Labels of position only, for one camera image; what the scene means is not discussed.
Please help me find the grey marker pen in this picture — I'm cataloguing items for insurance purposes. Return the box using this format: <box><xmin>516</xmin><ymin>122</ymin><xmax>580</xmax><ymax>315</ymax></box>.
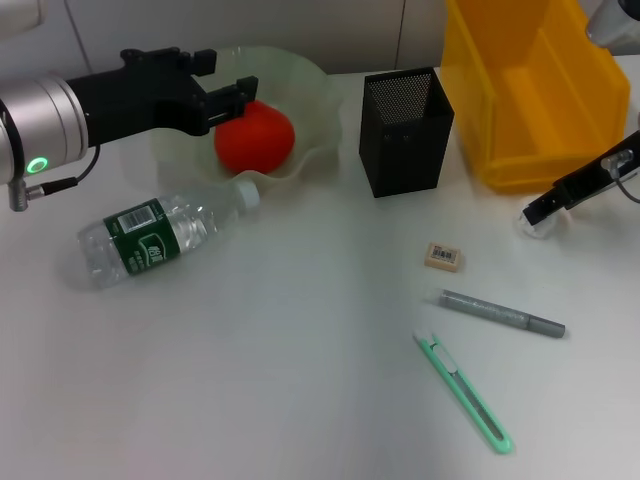
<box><xmin>424</xmin><ymin>288</ymin><xmax>566</xmax><ymax>340</ymax></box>

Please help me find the beige eraser with barcode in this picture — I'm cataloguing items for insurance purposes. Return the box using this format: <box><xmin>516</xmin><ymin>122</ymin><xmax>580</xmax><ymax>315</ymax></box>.
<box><xmin>422</xmin><ymin>242</ymin><xmax>465</xmax><ymax>274</ymax></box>

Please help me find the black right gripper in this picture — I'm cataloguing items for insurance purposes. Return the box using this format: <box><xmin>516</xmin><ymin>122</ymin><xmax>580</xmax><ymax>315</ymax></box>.
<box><xmin>522</xmin><ymin>129</ymin><xmax>640</xmax><ymax>227</ymax></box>

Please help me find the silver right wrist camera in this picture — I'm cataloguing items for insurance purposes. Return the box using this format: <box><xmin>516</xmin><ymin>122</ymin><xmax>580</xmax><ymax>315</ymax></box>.
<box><xmin>585</xmin><ymin>0</ymin><xmax>640</xmax><ymax>49</ymax></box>

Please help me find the white paper ball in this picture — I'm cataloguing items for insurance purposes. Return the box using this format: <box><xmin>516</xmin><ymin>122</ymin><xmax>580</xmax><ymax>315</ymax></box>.
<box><xmin>517</xmin><ymin>202</ymin><xmax>569</xmax><ymax>242</ymax></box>

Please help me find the silver right gripper cable plug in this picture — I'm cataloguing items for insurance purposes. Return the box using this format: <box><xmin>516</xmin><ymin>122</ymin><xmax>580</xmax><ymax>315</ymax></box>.
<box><xmin>602</xmin><ymin>148</ymin><xmax>640</xmax><ymax>204</ymax></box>

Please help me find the clear green-label water bottle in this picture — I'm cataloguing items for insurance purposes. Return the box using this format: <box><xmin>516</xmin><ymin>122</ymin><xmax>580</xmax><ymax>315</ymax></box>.
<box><xmin>76</xmin><ymin>178</ymin><xmax>261</xmax><ymax>291</ymax></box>

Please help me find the green utility knife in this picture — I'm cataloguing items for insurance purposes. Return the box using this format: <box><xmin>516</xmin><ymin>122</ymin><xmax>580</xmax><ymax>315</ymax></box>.
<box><xmin>413</xmin><ymin>324</ymin><xmax>515</xmax><ymax>456</ymax></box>

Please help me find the black mesh pen holder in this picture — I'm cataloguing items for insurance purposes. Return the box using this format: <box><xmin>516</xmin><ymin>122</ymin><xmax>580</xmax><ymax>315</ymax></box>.
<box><xmin>358</xmin><ymin>66</ymin><xmax>455</xmax><ymax>200</ymax></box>

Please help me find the yellow plastic bin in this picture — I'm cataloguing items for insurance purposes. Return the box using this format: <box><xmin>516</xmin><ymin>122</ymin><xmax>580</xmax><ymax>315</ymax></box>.
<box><xmin>439</xmin><ymin>0</ymin><xmax>631</xmax><ymax>195</ymax></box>

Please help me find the pale green wavy fruit plate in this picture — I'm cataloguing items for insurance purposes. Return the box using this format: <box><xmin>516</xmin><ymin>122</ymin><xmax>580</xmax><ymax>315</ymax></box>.
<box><xmin>149</xmin><ymin>44</ymin><xmax>344</xmax><ymax>194</ymax></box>

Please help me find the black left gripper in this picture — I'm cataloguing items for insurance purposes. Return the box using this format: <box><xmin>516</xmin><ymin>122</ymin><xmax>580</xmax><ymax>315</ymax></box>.
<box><xmin>64</xmin><ymin>46</ymin><xmax>259</xmax><ymax>150</ymax></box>

